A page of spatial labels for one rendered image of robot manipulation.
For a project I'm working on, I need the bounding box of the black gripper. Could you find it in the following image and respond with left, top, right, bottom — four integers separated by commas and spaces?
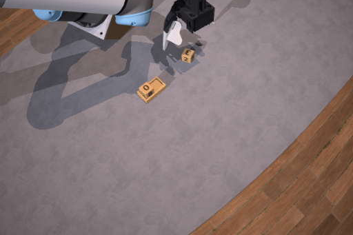
163, 0, 215, 51

